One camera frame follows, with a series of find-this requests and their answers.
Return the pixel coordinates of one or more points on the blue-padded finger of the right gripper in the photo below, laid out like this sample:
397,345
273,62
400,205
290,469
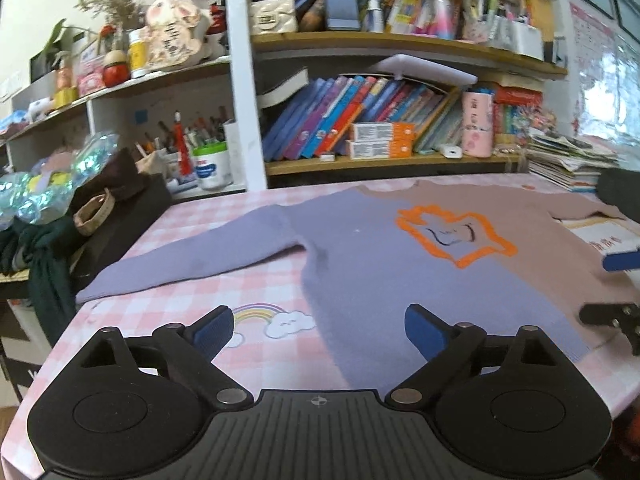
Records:
622,261
623,317

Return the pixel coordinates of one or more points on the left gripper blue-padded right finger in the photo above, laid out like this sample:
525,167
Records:
447,350

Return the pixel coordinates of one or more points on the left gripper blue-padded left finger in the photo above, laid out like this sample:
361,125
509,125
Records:
189,351

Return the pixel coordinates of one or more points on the purple and pink knit sweater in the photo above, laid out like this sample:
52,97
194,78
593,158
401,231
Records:
491,255

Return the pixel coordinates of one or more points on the stack of magazines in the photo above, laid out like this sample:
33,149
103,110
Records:
572,164

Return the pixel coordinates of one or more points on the pink cartoon cylinder holder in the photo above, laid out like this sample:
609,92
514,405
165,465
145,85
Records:
477,124

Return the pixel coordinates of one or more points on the white charger block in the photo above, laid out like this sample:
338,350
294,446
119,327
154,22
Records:
451,151

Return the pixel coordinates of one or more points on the dark green knitted scarf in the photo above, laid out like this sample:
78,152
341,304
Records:
46,252

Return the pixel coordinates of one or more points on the white jar green lid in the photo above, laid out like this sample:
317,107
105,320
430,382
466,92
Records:
212,166

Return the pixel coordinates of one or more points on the iridescent plastic wrap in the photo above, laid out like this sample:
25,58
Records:
45,193

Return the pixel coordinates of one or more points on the lower orange white box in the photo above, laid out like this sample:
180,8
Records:
379,149

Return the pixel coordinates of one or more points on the orange white box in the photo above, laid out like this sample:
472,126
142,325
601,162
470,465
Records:
379,149
382,131

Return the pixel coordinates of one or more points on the upper orange white box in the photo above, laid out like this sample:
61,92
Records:
382,131

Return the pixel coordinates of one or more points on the white tablet on books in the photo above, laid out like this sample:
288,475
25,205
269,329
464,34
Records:
404,65

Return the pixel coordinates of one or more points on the row of leaning books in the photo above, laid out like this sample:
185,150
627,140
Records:
316,119

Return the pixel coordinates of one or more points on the white and wood bookshelf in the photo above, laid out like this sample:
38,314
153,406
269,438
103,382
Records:
134,109

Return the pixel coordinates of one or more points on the white spray bottle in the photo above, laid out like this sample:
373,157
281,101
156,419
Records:
374,21

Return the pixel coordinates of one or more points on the cartoon plaque ornament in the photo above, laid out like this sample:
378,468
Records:
174,34

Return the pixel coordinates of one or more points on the blue box on shelf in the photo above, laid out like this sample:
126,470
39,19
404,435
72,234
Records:
342,15

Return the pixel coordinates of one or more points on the white quilted handbag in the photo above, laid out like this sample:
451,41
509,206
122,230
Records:
272,17

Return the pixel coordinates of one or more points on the black bag with strap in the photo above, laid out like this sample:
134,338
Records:
116,207

